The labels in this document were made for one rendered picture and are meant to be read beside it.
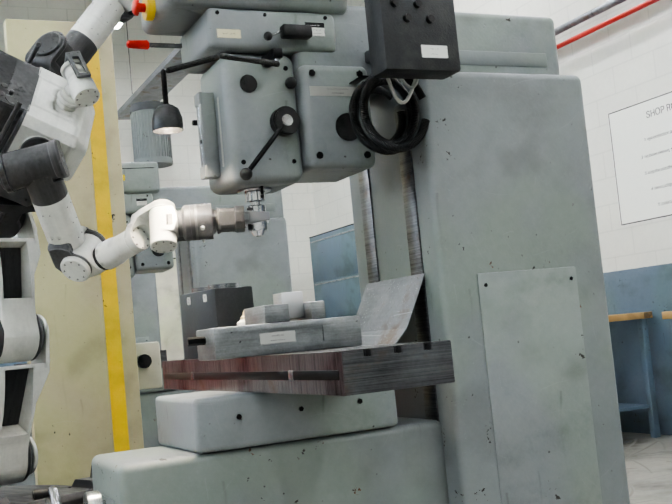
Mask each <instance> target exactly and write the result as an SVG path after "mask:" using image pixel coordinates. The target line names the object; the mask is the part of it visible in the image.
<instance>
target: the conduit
mask: <svg viewBox="0 0 672 504"><path fill-rule="evenodd" d="M367 77H368V75H361V76H359V77H358V78H356V79H354V80H353V81H351V82H350V83H349V84H358V83H359V82H361V81H362V80H364V79H366V78H367ZM390 80H391V83H392V86H393V88H394V89H395V90H396V91H397V92H398V93H399V94H400V96H401V97H402V99H403V100H405V99H406V97H407V96H408V91H407V89H406V88H405V87H404V86H403V85H402V84H401V83H400V82H399V81H398V80H397V79H396V78H390ZM404 80H405V81H406V83H407V84H408V85H410V86H411V85H412V83H413V79H404ZM381 85H388V83H387V80H386V78H374V77H372V73H371V75H370V76H369V77H368V78H367V80H366V81H362V82H361V83H360V84H359V85H358V86H357V87H356V89H355V90H354V92H353V93H352V96H351V100H350V103H349V104H350V105H349V113H350V114H349V115H350V120H351V121H350V122H351V125H352V127H353V128H352V129H353V130H354V132H355V135H356V137H357V138H358V140H359V141H360V142H361V143H362V144H363V145H364V146H366V148H368V149H370V150H371V151H374V152H376V153H379V154H381V155H382V154H383V155H393V154H397V153H400V152H405V151H408V150H410V149H413V148H415V147H416V146H417V145H418V144H419V143H420V142H421V141H422V140H423V139H424V137H425V135H426V133H427V131H428V128H429V127H428V126H429V122H430V121H429V120H428V119H426V118H422V119H421V124H420V127H419V130H418V132H417V133H416V135H415V132H416V131H417V129H418V128H417V127H418V124H419V118H420V116H419V115H420V114H419V113H420V112H419V111H420V110H419V105H418V101H417V99H416V97H415V95H414V93H415V94H416V96H417V97H418V100H421V99H423V98H424V97H426V95H425V94H424V93H425V92H424V91H423V89H422V88H421V86H420V85H419V83H418V84H417V86H416V87H415V88H414V93H413V94H412V96H411V98H410V100H409V101H408V102H407V103H406V104H405V107H406V110H407V127H406V116H405V115H406V114H405V111H398V112H396V113H397V118H398V125H397V129H396V132H395V134H394V135H393V136H392V138H391V139H390V140H389V139H386V138H384V137H382V136H381V135H380V134H379V133H378V132H377V131H376V130H375V128H374V126H373V125H372V124H371V123H372V122H371V121H370V118H369V117H370V116H369V112H368V100H369V97H370V94H379V95H381V96H384V97H385V98H386V99H387V100H389V101H390V100H391V99H392V98H393V95H392V93H391V91H390V90H389V89H387V88H384V87H382V86H381ZM359 111H360V116H361V121H362V123H363V126H364V128H365V131H366V133H367V134H368V136H369V137H368V136H367V135H366V134H365V133H364V130H363V129H362V126H361V125H360V121H359ZM405 127H406V132H405V134H404V131H405ZM403 134H404V135H403ZM414 135H415V136H414ZM371 139H372V140H371Z"/></svg>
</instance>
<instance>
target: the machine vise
mask: <svg viewBox="0 0 672 504"><path fill-rule="evenodd" d="M303 306H304V316H305V317H302V318H295V319H290V321H286V322H275V323H263V324H252V325H241V326H230V327H218V328H210V329H204V330H197V331H196V337H201V336H205V338H206V344H205V345H199V346H197V350H198V360H199V361H209V360H223V359H233V358H243V357H253V356H263V355H272V354H282V353H292V352H302V351H312V350H322V349H331V348H341V347H351V346H361V345H362V336H361V326H360V316H359V315H353V316H342V317H331V318H326V313H325V303H324V301H311V302H305V303H303Z"/></svg>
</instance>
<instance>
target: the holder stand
mask: <svg viewBox="0 0 672 504"><path fill-rule="evenodd" d="M180 305H181V317H182V329H183V341H184V353H185V359H195V358H198V350H197V346H187V342H186V340H187V338H190V337H196V331H197V330H204V329H210V328H218V327H230V326H237V322H239V321H240V320H241V317H242V315H243V311H244V309H248V308H253V307H254V303H253V292H252V287H251V286H245V287H239V283H223V284H214V285H208V286H207V287H200V288H193V289H191V293H188V294H183V295H180Z"/></svg>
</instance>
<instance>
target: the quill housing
mask: <svg viewBox="0 0 672 504"><path fill-rule="evenodd" d="M279 62H280V66H279V67H275V66H271V67H262V65H261V64H254V63H247V62H241V61H233V60H226V59H221V58H220V59H219V60H218V61H217V62H216V63H215V64H213V65H212V66H211V67H210V68H209V69H208V70H207V71H206V72H205V73H204V74H203V75H202V77H201V92H212V93H213V94H214V104H215V116H216V127H217V139H218V150H219V162H220V173H221V176H220V177H219V178H217V179H215V180H209V185H210V189H211V190H212V192H213V193H215V194H217V195H240V194H238V193H237V190H239V189H243V188H249V187H260V186H263V187H271V188H272V191H270V192H267V193H265V194H272V193H275V192H277V191H280V190H282V189H284V188H286V187H288V186H290V185H293V184H295V183H297V182H298V181H299V180H300V179H301V177H302V173H303V171H302V160H301V149H300V138H299V129H298V130H297V131H296V132H295V133H294V134H292V135H290V136H287V137H282V136H279V135H278V137H277V138H276V139H275V141H274V142H273V143H272V145H271V146H270V147H269V149H268V150H267V151H266V153H265V154H264V155H263V157H262V158H261V159H260V161H259V162H258V163H257V165H256V166H255V167H254V169H253V170H252V173H253V175H252V178H251V179H250V180H247V181H246V180H243V179H242V178H241V177H240V171H241V170H242V169H243V168H248V167H249V165H250V164H251V163H252V162H253V160H254V159H255V158H256V156H257V155H258V154H259V152H260V151H261V150H262V148H263V147H264V146H265V144H266V143H267V142H268V140H269V139H270V138H271V136H272V135H273V134H274V131H273V130H272V128H271V125H270V117H271V114H272V113H273V112H274V111H275V110H277V109H278V108H280V107H282V106H289V107H291V108H293V109H294V110H295V111H296V112H297V106H296V96H295V88H294V89H288V88H287V87H286V86H285V80H286V79H287V78H288V77H294V74H293V65H292V62H291V60H290V59H289V58H288V57H286V56H283V57H282V58H281V59H280V60H279Z"/></svg>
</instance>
